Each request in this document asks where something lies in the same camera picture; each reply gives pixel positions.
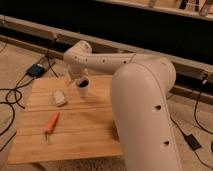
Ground white ceramic cup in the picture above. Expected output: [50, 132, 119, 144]
[76, 78, 89, 97]

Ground black cable left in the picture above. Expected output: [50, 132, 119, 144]
[0, 73, 36, 153]

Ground black power adapter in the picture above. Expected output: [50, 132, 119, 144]
[185, 134, 201, 150]

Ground black cable right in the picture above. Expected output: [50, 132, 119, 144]
[169, 79, 213, 161]

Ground blue electronic box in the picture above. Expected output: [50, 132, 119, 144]
[26, 64, 45, 78]

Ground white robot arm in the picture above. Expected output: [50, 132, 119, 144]
[63, 41, 183, 171]

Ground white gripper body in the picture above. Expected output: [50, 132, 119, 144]
[68, 65, 87, 80]

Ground white eraser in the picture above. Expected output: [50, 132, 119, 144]
[53, 91, 66, 106]

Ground black cable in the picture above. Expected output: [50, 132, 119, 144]
[0, 73, 36, 153]
[169, 79, 213, 161]

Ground wooden board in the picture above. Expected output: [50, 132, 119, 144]
[8, 75, 121, 164]

